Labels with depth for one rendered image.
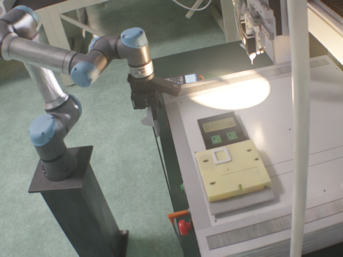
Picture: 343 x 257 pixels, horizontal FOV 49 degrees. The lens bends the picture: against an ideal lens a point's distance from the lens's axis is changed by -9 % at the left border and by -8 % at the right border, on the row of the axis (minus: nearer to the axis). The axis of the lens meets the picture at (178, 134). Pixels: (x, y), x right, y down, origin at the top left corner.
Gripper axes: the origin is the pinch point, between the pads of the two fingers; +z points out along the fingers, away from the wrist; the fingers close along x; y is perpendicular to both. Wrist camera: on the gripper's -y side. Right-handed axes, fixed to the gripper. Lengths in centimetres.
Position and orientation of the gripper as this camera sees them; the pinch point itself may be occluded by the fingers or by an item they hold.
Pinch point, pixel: (159, 123)
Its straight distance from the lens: 142.2
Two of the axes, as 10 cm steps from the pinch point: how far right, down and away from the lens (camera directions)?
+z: 1.7, 7.6, 6.3
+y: -9.9, 1.1, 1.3
